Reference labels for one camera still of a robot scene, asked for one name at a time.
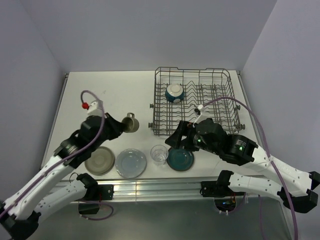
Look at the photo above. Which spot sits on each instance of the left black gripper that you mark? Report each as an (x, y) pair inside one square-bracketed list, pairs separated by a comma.
[(117, 127)]

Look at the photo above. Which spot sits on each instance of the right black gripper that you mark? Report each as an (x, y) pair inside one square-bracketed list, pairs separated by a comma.
[(184, 128)]

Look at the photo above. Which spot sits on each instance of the olive ceramic mug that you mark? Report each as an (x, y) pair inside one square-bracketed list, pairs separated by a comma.
[(131, 124)]

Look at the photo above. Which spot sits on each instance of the clear glass tumbler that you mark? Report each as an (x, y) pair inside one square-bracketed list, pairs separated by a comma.
[(159, 154)]

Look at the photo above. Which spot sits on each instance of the teal white ceramic bowl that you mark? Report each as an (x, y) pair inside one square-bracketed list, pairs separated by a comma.
[(174, 93)]

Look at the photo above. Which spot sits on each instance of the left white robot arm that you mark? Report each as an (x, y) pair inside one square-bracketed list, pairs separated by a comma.
[(21, 214)]

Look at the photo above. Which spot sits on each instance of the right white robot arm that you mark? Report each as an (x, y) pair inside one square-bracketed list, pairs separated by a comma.
[(280, 181)]

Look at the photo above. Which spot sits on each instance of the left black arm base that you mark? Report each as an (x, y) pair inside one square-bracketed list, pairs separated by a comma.
[(100, 193)]

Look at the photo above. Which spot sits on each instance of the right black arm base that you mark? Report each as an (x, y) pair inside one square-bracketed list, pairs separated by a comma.
[(225, 200)]

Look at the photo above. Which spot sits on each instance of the teal ceramic plate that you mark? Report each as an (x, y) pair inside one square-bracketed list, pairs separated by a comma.
[(180, 160)]

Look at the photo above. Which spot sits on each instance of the beige ceramic plate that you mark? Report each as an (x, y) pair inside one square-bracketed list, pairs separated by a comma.
[(101, 161)]

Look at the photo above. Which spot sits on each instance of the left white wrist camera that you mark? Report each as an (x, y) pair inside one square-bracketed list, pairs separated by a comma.
[(95, 108)]

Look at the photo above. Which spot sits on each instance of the grey wire dish rack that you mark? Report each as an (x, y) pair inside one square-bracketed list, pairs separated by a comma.
[(199, 86)]

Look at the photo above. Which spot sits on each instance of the aluminium mounting rail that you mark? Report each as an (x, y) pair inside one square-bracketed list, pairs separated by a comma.
[(150, 190)]

